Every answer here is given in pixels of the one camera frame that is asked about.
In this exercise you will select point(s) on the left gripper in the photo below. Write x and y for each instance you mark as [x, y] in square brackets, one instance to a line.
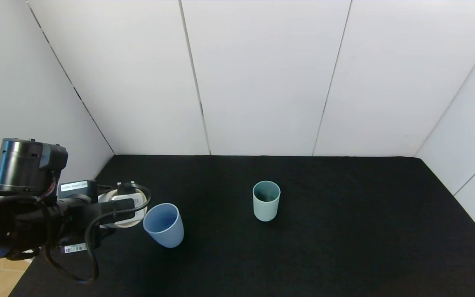
[77, 188]

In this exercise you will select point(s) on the beige plastic cup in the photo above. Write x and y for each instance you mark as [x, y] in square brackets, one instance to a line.
[132, 222]

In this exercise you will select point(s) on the blue plastic cup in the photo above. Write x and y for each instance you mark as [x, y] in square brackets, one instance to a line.
[167, 235]

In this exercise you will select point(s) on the mint green plastic cup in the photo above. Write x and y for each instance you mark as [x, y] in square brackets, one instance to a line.
[266, 210]

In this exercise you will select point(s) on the black fabric table cover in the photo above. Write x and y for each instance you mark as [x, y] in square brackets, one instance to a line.
[344, 247]

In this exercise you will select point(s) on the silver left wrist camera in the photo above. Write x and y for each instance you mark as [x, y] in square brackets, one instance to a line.
[132, 197]

